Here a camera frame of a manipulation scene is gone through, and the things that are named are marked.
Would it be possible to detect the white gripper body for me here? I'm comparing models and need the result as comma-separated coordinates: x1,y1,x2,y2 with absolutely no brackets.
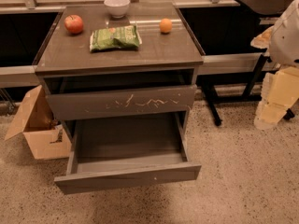
250,26,281,52

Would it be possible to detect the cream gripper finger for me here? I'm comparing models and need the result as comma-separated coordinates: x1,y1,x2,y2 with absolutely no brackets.
254,101,286,130
262,67,299,109

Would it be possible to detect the green jalapeno chip bag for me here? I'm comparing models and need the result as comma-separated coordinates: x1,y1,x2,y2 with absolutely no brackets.
90,25,142,52

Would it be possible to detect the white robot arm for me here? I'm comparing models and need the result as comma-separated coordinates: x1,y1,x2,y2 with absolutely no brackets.
250,0,299,130

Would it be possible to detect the scratched grey upper drawer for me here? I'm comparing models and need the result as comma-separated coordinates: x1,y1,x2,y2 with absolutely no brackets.
46,85,196,120

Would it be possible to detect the grey drawer cabinet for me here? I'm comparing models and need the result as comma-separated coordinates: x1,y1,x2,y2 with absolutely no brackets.
32,2,206,195

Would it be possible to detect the open grey lower drawer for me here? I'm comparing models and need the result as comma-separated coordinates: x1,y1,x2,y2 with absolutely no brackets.
54,112,201,194

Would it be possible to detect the black side table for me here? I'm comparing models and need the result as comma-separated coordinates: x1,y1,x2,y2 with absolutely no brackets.
199,0,294,126

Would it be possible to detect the orange fruit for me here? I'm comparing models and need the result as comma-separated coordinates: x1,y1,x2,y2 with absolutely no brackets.
159,19,172,34

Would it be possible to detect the white ceramic bowl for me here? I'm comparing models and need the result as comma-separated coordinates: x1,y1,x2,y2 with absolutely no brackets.
104,0,131,18

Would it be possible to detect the red apple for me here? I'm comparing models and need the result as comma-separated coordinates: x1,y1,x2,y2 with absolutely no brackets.
64,15,83,35

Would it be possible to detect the open cardboard box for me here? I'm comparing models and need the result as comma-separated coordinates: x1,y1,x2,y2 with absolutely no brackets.
5,85,71,160

